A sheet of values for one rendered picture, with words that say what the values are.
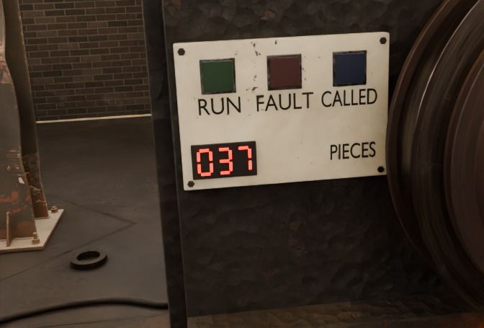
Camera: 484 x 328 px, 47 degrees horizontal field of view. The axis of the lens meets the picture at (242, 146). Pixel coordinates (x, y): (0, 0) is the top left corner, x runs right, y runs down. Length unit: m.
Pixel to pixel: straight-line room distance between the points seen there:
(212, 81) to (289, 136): 0.12
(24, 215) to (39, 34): 3.72
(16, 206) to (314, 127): 2.82
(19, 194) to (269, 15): 2.79
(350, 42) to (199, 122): 0.20
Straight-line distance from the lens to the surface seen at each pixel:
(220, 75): 0.66
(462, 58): 0.60
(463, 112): 0.59
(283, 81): 0.67
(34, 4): 6.82
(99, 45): 6.71
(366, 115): 0.71
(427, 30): 0.65
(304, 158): 0.70
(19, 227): 3.44
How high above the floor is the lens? 1.29
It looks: 15 degrees down
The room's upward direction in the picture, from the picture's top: 3 degrees counter-clockwise
